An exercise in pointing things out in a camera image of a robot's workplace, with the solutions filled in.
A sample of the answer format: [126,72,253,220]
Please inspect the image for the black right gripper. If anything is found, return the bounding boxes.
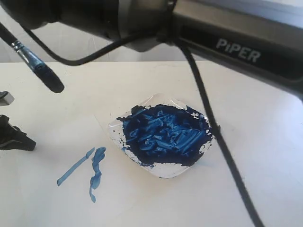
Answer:
[0,0,120,39]

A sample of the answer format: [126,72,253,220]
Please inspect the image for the black paintbrush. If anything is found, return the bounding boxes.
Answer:
[0,23,64,93]

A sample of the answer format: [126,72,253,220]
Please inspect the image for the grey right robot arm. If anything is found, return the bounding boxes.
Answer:
[0,0,303,98]

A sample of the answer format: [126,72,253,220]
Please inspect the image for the white paper sheet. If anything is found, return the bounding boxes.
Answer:
[17,116,140,226]

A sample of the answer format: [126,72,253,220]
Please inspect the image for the white plate with blue paint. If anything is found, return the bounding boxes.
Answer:
[108,94,215,179]

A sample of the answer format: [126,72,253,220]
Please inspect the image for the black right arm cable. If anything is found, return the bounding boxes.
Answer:
[14,21,266,227]

